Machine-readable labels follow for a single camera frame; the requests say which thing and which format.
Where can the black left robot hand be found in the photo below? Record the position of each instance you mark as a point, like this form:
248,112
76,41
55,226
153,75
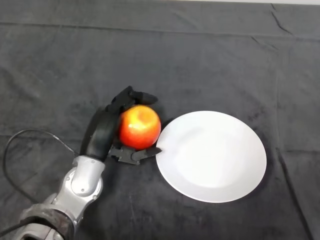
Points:
103,132

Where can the red yellow apple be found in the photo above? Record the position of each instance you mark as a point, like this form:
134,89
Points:
140,127

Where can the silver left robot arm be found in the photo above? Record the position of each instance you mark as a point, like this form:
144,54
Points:
67,197

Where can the white round plate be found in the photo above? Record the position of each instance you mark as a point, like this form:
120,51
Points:
212,160

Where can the black cloth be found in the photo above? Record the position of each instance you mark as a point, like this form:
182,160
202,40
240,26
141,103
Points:
175,50

